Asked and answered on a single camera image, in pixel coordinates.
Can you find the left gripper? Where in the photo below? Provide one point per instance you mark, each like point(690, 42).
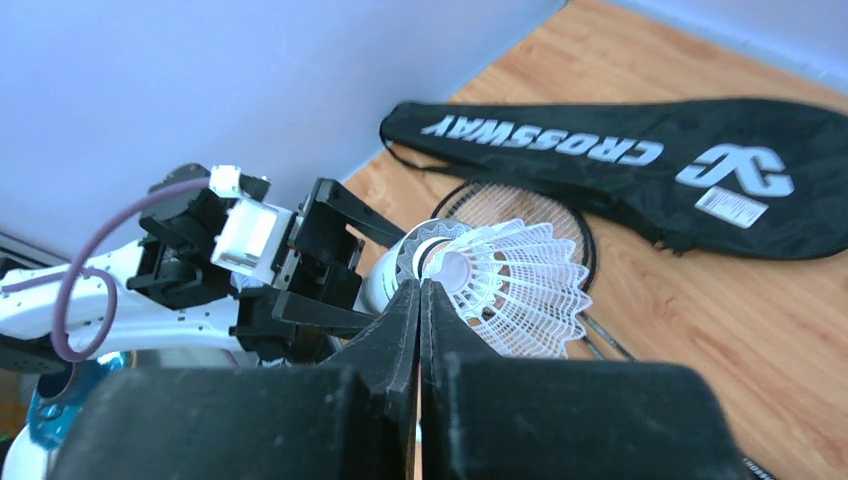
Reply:
point(307, 312)

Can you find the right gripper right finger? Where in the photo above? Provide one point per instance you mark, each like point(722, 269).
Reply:
point(462, 407)

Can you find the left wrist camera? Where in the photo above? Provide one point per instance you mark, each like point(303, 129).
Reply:
point(253, 231)

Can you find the upper badminton racket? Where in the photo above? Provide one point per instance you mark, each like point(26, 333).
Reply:
point(480, 204)

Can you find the black racket bag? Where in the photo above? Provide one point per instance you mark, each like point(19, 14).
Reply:
point(748, 177)

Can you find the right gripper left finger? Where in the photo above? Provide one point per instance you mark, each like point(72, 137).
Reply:
point(379, 415)

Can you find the shuttlecock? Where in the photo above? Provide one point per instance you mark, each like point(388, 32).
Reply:
point(516, 286)

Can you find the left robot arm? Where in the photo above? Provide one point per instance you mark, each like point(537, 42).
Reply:
point(201, 261)

